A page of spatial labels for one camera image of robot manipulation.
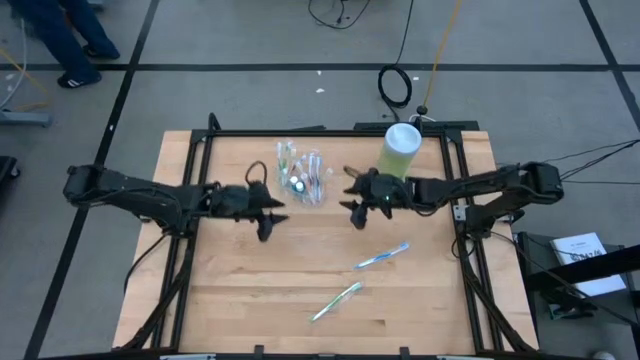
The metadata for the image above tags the yellow cable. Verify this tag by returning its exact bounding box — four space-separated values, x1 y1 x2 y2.
423 0 464 109
0 47 51 112

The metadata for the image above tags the green disinfecting wipes canister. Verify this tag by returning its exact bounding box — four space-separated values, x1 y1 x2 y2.
375 122 423 181

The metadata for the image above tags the black equipment cart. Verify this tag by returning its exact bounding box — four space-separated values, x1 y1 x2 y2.
514 230 640 331

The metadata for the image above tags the black metal table frame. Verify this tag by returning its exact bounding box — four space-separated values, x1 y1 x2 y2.
117 112 539 360

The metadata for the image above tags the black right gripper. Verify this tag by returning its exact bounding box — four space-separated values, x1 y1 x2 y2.
338 167 418 231

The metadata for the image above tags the white cable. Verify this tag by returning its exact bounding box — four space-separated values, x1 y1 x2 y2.
0 19 29 109

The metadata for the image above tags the person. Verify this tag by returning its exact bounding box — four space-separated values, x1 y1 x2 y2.
5 0 122 90

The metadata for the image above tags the blue toothbrush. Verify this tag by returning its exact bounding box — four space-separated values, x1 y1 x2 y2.
352 241 411 272
314 154 327 201

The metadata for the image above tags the grey table foot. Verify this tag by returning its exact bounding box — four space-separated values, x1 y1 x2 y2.
0 110 53 128

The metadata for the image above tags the black coiled cable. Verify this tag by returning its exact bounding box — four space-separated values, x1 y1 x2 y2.
376 0 416 122

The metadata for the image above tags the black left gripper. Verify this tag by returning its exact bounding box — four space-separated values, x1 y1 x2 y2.
209 179 291 244

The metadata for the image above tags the white booklet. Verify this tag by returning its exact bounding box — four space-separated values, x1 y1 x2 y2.
549 231 628 297

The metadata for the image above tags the clear plastic organizer holder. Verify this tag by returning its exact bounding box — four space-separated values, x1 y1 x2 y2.
283 168 330 207

